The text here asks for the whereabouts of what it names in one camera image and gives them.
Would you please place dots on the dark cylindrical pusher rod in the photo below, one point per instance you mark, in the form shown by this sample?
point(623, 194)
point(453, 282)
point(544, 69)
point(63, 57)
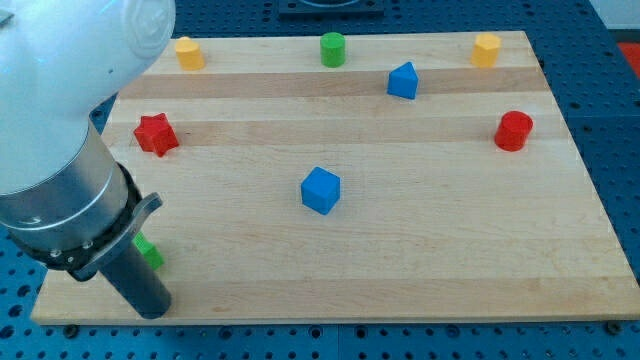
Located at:
point(138, 284)

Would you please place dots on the black flange mounting bracket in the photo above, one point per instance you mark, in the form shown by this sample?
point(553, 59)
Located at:
point(79, 222)

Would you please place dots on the green star block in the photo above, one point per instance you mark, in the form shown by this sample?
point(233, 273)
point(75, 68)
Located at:
point(149, 251)

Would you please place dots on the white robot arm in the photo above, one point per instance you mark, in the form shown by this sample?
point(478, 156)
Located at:
point(59, 61)

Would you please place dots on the red star block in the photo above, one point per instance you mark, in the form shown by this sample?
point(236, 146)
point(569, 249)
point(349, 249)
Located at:
point(155, 134)

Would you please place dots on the blue cube block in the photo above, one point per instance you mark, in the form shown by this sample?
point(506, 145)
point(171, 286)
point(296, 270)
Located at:
point(320, 190)

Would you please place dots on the yellow half-round block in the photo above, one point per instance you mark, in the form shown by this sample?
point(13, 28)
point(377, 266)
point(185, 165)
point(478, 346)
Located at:
point(189, 54)

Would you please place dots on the green cylinder block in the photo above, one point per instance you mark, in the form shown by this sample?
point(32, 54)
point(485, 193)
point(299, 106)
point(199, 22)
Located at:
point(332, 49)

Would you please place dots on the wooden board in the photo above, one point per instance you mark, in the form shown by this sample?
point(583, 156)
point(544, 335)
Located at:
point(434, 223)

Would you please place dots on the blue triangular prism block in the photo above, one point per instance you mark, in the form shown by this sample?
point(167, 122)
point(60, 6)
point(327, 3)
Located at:
point(403, 81)

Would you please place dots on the red cylinder block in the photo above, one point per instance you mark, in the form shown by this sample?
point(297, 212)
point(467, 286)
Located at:
point(513, 131)

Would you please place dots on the yellow hexagon block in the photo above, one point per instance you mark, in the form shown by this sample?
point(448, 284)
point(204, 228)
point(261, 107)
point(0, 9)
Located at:
point(485, 50)

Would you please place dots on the red object at edge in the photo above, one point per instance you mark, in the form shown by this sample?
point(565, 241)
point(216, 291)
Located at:
point(631, 52)

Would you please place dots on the dark square base plate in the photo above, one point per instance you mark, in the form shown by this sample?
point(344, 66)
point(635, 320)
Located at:
point(333, 8)

